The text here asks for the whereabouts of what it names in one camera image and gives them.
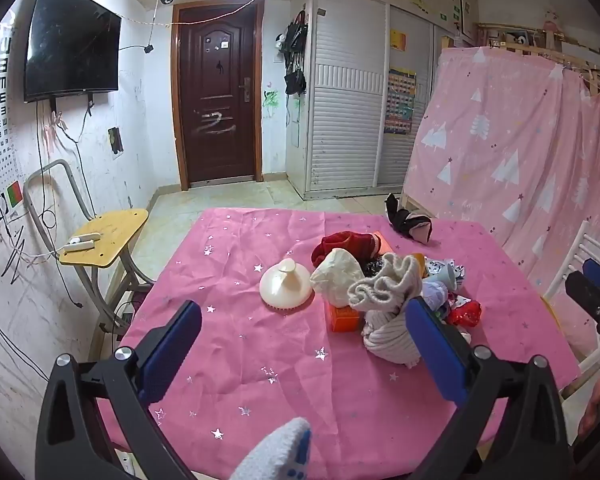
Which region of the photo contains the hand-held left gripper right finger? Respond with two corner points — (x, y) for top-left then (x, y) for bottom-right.
(404, 296), (573, 480)

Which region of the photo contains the black wall television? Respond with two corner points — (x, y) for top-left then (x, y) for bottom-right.
(22, 0), (122, 104)

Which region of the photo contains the thin string wire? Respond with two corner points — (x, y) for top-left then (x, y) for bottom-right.
(121, 0), (274, 28)

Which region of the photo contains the colourful wall poster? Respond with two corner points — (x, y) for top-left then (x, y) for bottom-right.
(384, 67), (417, 136)

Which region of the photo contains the pink starry tablecloth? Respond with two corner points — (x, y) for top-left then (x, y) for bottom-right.
(97, 207), (581, 480)

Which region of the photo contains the red cloth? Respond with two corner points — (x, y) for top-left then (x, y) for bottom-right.
(311, 231), (383, 266)

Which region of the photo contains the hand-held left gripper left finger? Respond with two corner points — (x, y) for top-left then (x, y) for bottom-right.
(35, 300), (203, 480)

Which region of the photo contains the white slatted wardrobe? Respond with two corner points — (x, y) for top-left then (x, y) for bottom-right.
(305, 0), (448, 201)

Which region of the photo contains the lavender cloth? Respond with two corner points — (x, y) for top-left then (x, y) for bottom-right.
(422, 282), (451, 322)

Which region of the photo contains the white striped cloth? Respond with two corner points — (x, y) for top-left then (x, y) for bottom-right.
(362, 305), (423, 367)

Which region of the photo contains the small black handbag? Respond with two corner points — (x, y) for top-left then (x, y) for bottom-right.
(284, 70), (307, 96)

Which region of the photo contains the white power strip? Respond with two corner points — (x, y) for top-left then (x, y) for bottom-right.
(62, 232), (101, 252)

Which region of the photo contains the chair with yellow wooden seat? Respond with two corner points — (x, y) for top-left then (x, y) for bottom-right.
(22, 159), (153, 356)

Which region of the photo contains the red foil wrapper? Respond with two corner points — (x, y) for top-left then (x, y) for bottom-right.
(447, 301), (482, 329)

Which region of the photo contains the pink tree print sheet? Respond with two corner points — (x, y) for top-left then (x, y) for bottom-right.
(404, 46), (600, 361)

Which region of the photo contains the black and pink striped sock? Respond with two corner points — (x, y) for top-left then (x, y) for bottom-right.
(384, 192), (433, 247)

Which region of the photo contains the white printed sock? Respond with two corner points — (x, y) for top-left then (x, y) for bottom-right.
(423, 258), (468, 282)

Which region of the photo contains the white chair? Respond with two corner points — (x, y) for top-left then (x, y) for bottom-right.
(542, 220), (600, 401)

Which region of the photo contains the dark brown wooden door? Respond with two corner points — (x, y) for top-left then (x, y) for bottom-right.
(172, 0), (265, 191)

